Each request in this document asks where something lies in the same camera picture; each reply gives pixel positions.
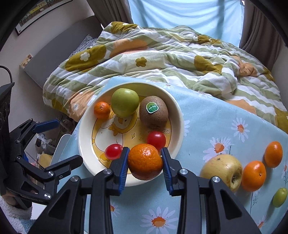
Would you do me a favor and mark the blue daisy print tablecloth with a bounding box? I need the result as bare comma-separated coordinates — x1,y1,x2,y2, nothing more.
54,76,288,234

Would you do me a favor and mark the brown kiwi with green sticker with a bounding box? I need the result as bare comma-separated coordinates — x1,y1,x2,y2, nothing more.
139,96,169,130

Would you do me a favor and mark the red cherry tomato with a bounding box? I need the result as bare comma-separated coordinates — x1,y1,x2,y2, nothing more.
147,131,166,152
105,144,124,160

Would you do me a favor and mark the grey headboard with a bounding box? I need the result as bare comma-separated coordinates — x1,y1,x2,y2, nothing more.
24,15,103,89

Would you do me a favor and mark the brown curtain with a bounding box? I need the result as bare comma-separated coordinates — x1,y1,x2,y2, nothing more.
239,0,283,59
88,0,134,30

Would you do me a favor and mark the wall socket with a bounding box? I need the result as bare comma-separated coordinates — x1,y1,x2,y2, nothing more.
20,54,33,68

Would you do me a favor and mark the grey patterned bed sheet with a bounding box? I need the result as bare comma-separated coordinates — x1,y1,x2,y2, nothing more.
67,34,99,62

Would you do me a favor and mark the small green apple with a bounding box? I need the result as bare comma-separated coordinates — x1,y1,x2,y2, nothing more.
272,188,288,208

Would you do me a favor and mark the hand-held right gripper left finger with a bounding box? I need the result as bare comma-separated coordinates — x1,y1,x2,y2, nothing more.
29,147,131,234

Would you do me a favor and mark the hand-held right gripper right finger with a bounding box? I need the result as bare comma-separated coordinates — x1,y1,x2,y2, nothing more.
160,147,262,234

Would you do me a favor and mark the light blue window cloth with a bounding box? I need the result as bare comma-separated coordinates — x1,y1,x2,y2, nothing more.
128,0,245,49

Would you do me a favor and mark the black cable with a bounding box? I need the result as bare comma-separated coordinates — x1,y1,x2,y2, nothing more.
0,65,14,85

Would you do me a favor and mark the white plastic board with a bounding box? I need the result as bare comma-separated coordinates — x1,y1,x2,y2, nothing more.
51,134,73,168

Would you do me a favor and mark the framed wall picture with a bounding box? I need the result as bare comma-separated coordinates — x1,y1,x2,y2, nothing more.
15,0,76,35

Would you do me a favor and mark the cream bowl with duck print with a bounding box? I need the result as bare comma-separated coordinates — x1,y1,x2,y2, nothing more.
78,81,184,187

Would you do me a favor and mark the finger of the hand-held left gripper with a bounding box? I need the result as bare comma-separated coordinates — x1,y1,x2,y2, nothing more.
15,154,84,205
9,118,61,147

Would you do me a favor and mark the small mandarin orange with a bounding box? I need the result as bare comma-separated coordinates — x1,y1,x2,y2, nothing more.
94,102,111,119
127,144,163,180

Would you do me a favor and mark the yellow packet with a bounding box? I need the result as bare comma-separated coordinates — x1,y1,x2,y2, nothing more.
38,152,53,168

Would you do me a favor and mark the large yellow apple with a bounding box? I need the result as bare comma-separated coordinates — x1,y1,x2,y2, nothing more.
199,154,243,193

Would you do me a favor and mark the large green apple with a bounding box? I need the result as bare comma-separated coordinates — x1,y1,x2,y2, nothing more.
111,88,140,117

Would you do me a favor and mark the large orange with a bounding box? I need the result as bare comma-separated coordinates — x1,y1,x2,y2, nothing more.
241,160,267,192
264,141,283,168

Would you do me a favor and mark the green striped flower blanket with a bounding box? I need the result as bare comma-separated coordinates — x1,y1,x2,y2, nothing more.
43,21,288,135

